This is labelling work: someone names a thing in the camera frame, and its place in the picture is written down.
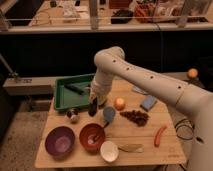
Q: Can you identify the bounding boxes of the dark brown eraser block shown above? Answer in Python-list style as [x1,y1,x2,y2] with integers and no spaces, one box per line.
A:
[88,99,98,117]

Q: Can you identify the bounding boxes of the brown raisin pile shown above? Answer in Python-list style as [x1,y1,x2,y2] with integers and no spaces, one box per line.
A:
[120,110,149,126]

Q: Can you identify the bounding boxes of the purple bowl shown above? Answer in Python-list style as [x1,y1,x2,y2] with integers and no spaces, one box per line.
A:
[45,126,75,158]

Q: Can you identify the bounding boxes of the orange toy carrot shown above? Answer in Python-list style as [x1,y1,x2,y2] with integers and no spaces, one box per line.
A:
[154,125,167,147]

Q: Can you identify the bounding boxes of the black bag on shelf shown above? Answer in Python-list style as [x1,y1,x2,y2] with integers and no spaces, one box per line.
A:
[111,9,133,24]

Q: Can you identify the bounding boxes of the red bowl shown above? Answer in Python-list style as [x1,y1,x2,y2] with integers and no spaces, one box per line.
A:
[79,123,105,153]

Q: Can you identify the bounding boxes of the black marker pen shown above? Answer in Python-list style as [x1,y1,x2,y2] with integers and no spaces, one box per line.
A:
[64,84,84,95]

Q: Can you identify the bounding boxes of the red object on shelf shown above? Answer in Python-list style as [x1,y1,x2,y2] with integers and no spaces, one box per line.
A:
[134,3,155,23]

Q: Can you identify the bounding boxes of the blue spoon scoop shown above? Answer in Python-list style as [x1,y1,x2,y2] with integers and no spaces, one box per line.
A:
[103,106,116,128]

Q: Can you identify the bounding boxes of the orange ball on ledge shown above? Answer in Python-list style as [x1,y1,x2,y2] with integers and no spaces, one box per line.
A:
[187,68,198,79]

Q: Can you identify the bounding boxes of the orange ball fruit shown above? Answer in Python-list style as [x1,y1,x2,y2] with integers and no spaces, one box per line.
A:
[114,98,126,110]

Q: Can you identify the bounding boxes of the green plastic tray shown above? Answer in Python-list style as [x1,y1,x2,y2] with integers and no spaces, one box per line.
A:
[54,74,94,112]

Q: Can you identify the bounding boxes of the black floor cable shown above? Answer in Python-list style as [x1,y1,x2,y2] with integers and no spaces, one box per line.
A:
[174,116,196,171]

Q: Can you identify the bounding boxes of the beige leaf shaped object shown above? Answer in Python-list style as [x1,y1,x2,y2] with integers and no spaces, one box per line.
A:
[119,144,143,153]

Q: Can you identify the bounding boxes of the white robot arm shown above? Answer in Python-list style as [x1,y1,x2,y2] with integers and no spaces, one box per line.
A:
[89,46,213,171]

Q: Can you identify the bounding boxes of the light blue cloth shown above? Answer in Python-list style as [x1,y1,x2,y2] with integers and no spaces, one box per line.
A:
[132,86,148,95]

